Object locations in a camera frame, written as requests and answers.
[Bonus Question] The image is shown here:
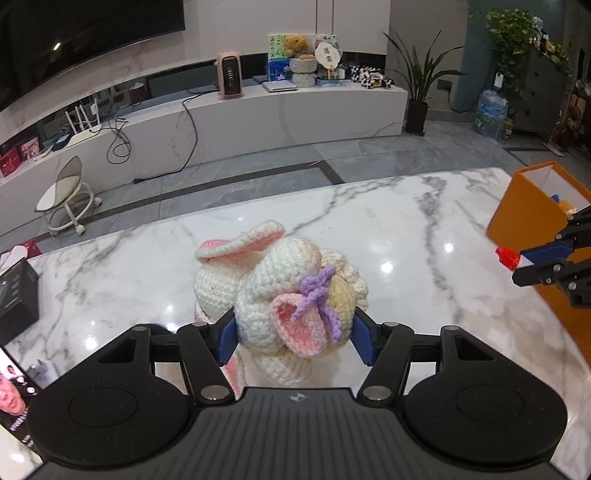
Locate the small bottle red cap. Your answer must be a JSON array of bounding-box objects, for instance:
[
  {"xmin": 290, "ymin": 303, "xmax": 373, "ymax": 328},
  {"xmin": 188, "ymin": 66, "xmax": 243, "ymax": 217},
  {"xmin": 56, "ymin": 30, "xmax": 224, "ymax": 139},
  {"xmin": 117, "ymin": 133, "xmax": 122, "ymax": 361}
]
[{"xmin": 495, "ymin": 247, "xmax": 532, "ymax": 272}]

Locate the crochet white bunny doll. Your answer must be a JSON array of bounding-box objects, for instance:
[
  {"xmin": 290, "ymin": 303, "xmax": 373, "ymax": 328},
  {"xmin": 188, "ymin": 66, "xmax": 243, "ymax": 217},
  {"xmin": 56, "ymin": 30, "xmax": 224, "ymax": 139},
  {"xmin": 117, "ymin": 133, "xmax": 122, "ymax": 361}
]
[{"xmin": 193, "ymin": 220, "xmax": 369, "ymax": 395}]

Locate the orange storage box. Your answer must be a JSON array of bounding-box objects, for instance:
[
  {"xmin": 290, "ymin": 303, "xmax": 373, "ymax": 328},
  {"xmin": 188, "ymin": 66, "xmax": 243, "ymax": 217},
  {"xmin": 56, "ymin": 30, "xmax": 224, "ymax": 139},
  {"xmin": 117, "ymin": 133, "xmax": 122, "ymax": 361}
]
[{"xmin": 487, "ymin": 162, "xmax": 590, "ymax": 360}]

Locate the grey drawer cabinet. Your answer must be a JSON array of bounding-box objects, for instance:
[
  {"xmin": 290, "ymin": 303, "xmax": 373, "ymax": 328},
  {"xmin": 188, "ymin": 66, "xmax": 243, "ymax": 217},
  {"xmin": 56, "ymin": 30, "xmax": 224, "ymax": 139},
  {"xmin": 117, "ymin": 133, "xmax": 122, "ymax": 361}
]
[{"xmin": 512, "ymin": 49, "xmax": 590, "ymax": 140}]

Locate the blue water jug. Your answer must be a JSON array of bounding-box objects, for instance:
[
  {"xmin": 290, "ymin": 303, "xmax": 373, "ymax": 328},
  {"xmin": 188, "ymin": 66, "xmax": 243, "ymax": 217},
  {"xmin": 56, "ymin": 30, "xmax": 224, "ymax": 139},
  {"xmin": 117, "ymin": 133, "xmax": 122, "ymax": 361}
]
[{"xmin": 473, "ymin": 73, "xmax": 509, "ymax": 140}]

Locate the smartphone with face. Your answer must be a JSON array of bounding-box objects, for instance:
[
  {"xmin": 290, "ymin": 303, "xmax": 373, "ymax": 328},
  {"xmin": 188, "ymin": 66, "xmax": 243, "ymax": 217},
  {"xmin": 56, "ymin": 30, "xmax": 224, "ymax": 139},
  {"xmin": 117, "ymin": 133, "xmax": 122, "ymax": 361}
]
[{"xmin": 0, "ymin": 349, "xmax": 39, "ymax": 454}]

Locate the black box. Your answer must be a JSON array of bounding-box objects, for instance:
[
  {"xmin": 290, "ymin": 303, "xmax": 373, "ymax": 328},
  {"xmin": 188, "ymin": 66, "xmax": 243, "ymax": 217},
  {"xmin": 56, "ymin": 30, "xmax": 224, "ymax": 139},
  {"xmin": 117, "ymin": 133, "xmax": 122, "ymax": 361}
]
[{"xmin": 0, "ymin": 259, "xmax": 39, "ymax": 346}]

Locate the white small chair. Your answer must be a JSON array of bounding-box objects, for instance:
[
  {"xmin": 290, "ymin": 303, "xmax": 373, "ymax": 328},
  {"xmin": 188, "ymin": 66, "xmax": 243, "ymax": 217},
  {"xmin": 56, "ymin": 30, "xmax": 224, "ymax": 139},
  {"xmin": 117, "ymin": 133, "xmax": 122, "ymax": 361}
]
[{"xmin": 35, "ymin": 156, "xmax": 102, "ymax": 236}]

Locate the green trailing plant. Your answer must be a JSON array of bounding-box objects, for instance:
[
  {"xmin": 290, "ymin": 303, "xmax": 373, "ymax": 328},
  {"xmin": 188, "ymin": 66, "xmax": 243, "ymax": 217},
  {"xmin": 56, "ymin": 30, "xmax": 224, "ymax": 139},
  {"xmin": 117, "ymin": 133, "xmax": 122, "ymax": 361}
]
[{"xmin": 484, "ymin": 7, "xmax": 539, "ymax": 97}]

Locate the white marble tv bench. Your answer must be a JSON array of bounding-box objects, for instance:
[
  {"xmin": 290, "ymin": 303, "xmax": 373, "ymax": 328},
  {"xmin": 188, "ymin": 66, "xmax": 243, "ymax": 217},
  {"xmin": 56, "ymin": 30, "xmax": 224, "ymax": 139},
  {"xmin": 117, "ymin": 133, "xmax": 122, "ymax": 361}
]
[{"xmin": 1, "ymin": 82, "xmax": 408, "ymax": 233}]

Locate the potted long leaf plant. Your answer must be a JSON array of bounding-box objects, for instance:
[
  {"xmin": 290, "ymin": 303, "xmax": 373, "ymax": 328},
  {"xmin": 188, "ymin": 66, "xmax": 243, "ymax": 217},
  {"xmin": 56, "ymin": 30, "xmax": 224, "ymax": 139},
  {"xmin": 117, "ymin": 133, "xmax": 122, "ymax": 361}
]
[{"xmin": 384, "ymin": 31, "xmax": 466, "ymax": 136}]

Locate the white wifi router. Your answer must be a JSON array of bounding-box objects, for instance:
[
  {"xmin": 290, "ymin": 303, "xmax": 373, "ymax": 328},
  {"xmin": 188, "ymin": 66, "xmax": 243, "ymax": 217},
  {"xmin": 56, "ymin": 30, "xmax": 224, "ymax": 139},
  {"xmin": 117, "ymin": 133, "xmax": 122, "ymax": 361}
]
[{"xmin": 65, "ymin": 98, "xmax": 102, "ymax": 147}]

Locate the black white checkered toy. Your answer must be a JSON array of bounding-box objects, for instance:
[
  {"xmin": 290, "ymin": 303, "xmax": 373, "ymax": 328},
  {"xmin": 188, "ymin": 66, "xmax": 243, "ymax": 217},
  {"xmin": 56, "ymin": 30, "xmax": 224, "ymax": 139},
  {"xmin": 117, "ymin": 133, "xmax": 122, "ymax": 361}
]
[{"xmin": 351, "ymin": 65, "xmax": 394, "ymax": 89}]

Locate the pink space heater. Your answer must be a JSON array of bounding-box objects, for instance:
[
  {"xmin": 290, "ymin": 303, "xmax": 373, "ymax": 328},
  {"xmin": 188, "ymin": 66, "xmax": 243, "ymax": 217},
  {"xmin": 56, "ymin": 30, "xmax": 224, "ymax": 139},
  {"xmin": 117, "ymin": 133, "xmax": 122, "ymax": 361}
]
[{"xmin": 215, "ymin": 50, "xmax": 242, "ymax": 100}]

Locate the red gift box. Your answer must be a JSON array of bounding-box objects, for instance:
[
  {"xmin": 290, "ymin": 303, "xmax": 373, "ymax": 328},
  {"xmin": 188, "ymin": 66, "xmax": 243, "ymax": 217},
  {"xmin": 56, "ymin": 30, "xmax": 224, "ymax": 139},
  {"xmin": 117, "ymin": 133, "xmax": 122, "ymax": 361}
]
[{"xmin": 0, "ymin": 148, "xmax": 22, "ymax": 177}]

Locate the white laptop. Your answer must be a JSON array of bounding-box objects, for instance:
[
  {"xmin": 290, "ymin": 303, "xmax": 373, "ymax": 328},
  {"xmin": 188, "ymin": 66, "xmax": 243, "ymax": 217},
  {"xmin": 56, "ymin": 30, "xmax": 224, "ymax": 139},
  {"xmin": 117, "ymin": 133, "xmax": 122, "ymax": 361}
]
[{"xmin": 262, "ymin": 80, "xmax": 298, "ymax": 93}]

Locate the white knitted basket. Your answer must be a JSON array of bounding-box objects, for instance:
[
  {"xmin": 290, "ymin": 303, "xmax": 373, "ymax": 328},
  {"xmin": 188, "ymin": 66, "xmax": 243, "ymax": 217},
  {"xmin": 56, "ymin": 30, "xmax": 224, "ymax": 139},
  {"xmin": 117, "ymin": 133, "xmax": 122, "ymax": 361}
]
[{"xmin": 290, "ymin": 55, "xmax": 318, "ymax": 88}]

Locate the round paper fan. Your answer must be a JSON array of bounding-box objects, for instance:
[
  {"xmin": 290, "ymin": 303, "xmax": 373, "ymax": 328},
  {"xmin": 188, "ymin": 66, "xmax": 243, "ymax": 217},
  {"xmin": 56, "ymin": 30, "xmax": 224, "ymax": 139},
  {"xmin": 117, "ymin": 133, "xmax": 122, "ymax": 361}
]
[{"xmin": 314, "ymin": 34, "xmax": 345, "ymax": 85}]

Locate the brown teddy bear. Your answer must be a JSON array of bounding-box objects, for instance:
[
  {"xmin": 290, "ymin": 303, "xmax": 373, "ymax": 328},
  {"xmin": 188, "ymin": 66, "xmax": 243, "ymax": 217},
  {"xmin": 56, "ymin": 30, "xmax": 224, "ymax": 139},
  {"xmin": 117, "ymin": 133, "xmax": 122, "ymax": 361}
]
[{"xmin": 284, "ymin": 34, "xmax": 310, "ymax": 58}]

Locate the black television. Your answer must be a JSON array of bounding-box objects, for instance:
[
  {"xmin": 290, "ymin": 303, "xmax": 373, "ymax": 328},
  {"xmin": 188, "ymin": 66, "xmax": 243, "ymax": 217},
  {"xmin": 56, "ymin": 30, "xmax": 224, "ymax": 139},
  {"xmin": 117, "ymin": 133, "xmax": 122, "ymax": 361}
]
[{"xmin": 1, "ymin": 0, "xmax": 185, "ymax": 109}]

